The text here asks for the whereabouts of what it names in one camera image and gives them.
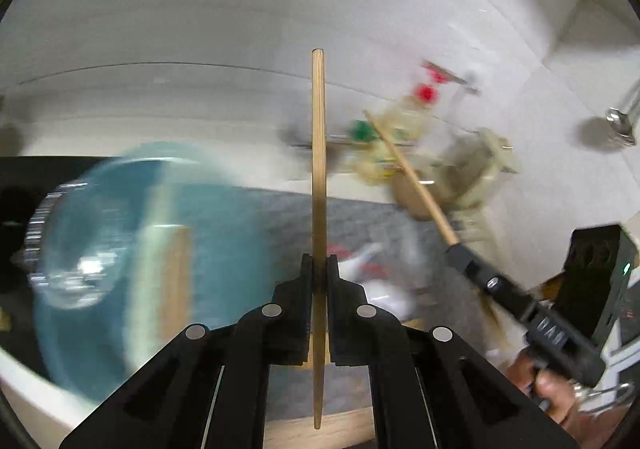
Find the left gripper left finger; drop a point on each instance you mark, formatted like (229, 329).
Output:
(207, 388)

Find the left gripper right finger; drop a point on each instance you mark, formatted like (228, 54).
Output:
(429, 392)

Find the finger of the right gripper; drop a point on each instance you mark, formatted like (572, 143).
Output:
(499, 288)

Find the white spoon yellow duck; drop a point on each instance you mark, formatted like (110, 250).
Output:
(352, 268)

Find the wooden spatula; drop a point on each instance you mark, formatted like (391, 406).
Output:
(318, 198)

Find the person right hand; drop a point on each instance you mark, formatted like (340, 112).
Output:
(548, 385)

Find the grey herringbone table mat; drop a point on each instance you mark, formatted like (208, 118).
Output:
(256, 239)

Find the hanging metal ladle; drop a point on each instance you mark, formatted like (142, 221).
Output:
(623, 121)

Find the beige glass kettle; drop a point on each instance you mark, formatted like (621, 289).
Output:
(473, 169)

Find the brown ceramic saucer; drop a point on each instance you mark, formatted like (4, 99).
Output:
(409, 199)

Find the blue translucent plastic tray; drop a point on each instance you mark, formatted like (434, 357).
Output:
(168, 188)

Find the gas stove burner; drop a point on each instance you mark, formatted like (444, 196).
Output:
(76, 245)

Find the yellow dish soap bottle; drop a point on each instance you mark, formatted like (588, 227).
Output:
(405, 120)

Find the green lid spice jar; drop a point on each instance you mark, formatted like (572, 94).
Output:
(361, 131)

